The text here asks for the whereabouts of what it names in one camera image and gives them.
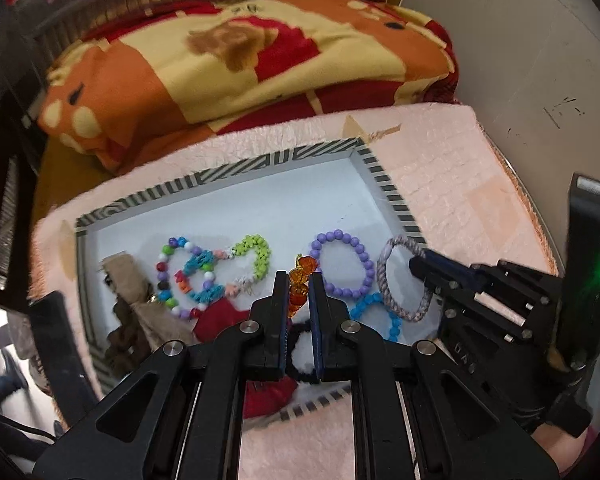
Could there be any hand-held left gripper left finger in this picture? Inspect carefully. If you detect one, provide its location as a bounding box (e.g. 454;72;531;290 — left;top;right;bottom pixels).
32;270;289;480

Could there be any orange crystal bead bracelet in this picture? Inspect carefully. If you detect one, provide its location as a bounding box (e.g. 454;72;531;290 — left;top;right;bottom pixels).
288;254;315;319

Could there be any person's right forearm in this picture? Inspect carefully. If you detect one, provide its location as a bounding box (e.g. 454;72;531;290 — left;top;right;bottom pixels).
529;422;589;477

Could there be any multicoloured round bead bracelet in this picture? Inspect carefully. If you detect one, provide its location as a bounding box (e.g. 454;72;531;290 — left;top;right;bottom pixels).
155;235;219;320

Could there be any purple bead bracelet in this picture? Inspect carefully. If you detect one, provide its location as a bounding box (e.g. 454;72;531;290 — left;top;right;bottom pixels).
309;229;377;299

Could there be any black scrunchie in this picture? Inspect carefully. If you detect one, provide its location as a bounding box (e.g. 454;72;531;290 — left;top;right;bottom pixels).
285;319;327;386

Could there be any blue bead bracelet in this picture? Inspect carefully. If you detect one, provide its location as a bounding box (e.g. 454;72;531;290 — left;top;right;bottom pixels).
348;292;404;342

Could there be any brown scrunchie with beige bow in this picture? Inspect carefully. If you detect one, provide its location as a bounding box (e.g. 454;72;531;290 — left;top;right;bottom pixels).
99;254;202;374

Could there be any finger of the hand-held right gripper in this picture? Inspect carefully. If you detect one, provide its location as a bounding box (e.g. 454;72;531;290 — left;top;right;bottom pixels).
408;251;564;321
432;287;552;412

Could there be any person's leg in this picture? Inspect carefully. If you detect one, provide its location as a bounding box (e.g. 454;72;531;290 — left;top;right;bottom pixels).
0;357;29;412

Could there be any orange red printed blanket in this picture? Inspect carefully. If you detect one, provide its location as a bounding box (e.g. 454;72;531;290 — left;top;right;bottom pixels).
35;0;461;177

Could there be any red velvet hair bow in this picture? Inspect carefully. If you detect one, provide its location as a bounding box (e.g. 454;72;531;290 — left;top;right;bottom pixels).
193;297;301;419

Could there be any grey braided hair tie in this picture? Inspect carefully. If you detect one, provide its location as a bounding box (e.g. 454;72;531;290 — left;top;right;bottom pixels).
377;234;434;322

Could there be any pink fluffy mat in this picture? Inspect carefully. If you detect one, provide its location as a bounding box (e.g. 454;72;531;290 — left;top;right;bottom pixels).
29;102;562;480

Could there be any striped cardboard box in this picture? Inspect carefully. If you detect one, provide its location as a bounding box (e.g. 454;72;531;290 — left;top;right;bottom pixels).
74;137;429;424

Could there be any turquoise chip flower bracelet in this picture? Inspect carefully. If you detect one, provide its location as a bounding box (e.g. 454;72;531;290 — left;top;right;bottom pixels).
175;233;272;306

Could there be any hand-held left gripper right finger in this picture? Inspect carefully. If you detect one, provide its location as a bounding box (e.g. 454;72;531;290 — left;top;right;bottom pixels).
310;273;562;480

